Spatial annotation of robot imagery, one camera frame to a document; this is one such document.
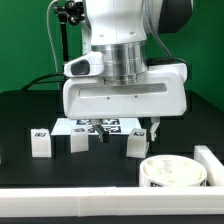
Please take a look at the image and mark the white sheet with tags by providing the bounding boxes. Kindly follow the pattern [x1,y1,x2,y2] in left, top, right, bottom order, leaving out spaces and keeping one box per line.
[51,118,141,136]

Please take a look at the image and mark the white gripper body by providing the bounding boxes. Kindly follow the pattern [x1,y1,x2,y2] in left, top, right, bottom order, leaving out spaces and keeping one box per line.
[63,63,187,120]

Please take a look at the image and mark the white round stool seat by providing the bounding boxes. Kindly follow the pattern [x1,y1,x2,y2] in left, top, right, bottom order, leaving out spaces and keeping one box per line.
[139,155,207,187]

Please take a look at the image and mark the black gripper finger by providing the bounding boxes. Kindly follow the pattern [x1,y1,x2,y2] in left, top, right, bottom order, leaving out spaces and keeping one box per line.
[150,117,160,141]
[92,120,109,143]

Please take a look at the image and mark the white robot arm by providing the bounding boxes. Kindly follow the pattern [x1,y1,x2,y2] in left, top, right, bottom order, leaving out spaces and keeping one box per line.
[63,0,193,142]

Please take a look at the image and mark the black cables on table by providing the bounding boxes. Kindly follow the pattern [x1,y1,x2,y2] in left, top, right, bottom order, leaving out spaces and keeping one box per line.
[21,72,66,92]

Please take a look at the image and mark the white front obstacle rail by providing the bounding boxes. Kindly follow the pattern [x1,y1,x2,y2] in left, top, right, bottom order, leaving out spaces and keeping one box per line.
[0,187,224,218]

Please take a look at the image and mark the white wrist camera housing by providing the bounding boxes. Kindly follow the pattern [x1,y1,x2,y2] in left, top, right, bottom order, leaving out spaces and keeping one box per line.
[64,52,104,78]

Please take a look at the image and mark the black camera stand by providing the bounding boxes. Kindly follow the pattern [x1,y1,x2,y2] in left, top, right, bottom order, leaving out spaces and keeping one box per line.
[53,0,85,63]

